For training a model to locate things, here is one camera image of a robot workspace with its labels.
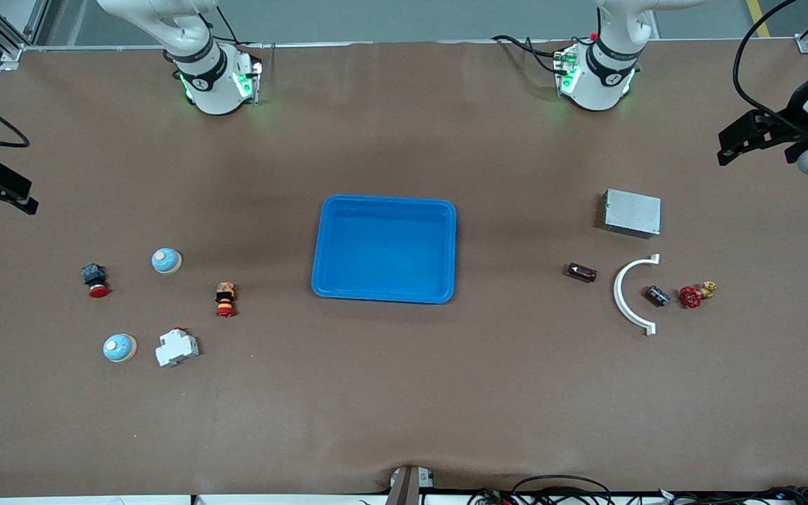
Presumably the black looped cable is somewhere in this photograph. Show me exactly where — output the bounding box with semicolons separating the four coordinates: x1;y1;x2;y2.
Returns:
469;474;615;505

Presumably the grey metal box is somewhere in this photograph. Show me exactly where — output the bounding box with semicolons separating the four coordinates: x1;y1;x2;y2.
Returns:
601;188;662;239

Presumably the white curved plastic bracket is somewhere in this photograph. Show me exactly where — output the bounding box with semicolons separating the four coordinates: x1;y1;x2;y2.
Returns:
612;254;660;336

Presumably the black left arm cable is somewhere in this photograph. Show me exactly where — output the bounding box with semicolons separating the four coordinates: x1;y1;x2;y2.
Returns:
732;0;808;137

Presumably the red emergency stop button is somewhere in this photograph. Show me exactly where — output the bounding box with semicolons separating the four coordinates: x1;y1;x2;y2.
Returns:
81;263;111;299

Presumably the black base cable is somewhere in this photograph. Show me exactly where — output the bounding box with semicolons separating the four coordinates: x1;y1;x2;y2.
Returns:
197;0;241;46
491;34;567;75

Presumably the brass valve red handwheel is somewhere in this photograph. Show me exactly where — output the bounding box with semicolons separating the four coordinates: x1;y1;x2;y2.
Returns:
679;281;718;310

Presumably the black cable bundle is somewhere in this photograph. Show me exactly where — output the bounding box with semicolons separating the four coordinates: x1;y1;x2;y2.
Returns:
656;485;808;505

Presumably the blue dome bell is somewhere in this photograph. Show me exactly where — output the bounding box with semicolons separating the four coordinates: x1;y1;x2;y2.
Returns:
102;332;138;363
151;248;182;275

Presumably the blue plastic tray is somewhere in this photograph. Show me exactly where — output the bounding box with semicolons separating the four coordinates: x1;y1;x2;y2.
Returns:
311;194;458;304

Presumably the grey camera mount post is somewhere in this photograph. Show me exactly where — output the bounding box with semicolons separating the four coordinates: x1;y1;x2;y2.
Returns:
385;465;434;505

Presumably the white circuit breaker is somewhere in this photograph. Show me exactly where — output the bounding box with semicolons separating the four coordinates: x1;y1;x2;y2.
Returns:
155;328;200;368

